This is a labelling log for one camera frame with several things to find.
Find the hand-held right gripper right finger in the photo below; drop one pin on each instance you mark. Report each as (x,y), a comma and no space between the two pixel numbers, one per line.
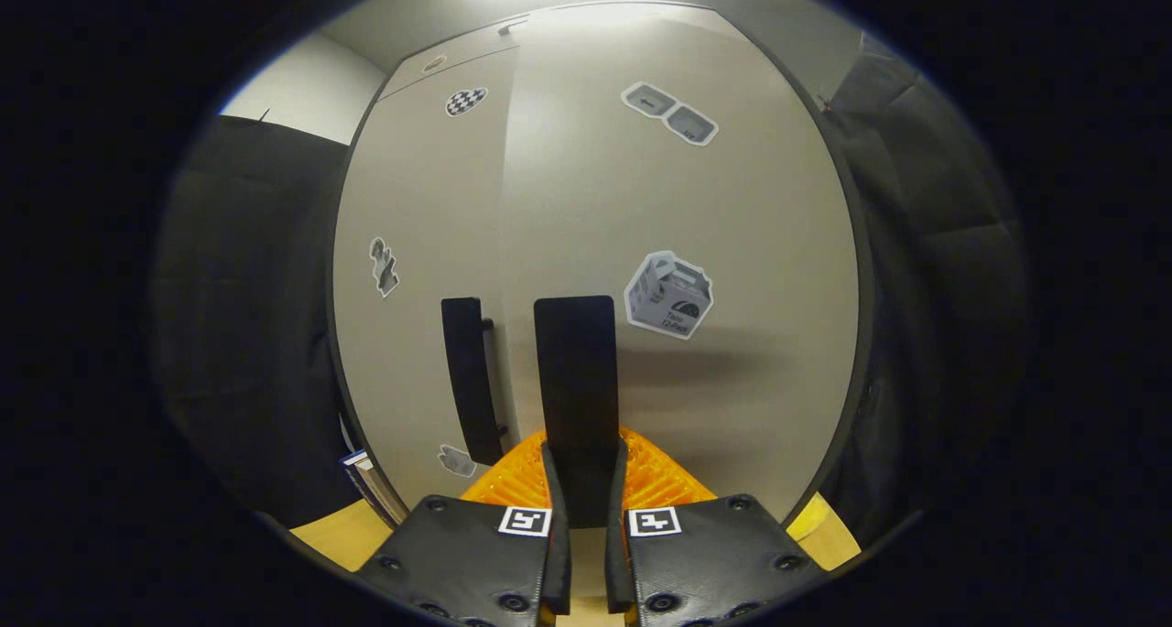
(617,563)

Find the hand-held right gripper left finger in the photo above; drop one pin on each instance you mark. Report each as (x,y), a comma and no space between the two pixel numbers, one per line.
(559,563)

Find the grey double-door shoe cabinet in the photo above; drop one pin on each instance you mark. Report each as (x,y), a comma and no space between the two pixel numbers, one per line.
(865,352)

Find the grey shoe cabinet door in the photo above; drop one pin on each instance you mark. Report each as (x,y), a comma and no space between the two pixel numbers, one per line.
(732,243)
(412,197)

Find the grey cabinet drawer front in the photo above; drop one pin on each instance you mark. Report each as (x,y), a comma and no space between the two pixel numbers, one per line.
(458,59)

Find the row of books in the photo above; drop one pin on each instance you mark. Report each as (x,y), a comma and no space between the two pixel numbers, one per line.
(371,481)

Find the black backdrop cloth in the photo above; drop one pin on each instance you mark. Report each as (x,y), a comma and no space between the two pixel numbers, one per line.
(247,334)

